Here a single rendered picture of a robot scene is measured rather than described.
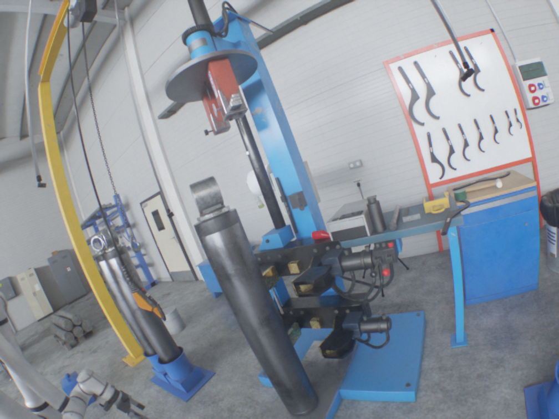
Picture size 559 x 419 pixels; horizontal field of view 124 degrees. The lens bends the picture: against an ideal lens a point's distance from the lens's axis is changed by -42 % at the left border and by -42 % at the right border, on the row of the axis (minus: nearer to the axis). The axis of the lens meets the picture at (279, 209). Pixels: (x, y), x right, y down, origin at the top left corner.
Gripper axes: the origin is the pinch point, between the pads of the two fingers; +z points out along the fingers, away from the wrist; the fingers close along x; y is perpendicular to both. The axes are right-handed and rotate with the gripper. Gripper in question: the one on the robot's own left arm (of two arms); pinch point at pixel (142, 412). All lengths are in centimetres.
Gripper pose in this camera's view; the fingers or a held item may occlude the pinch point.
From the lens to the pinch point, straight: 140.2
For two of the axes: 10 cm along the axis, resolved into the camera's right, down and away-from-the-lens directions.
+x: -5.7, 2.2, 7.9
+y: 4.8, -6.8, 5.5
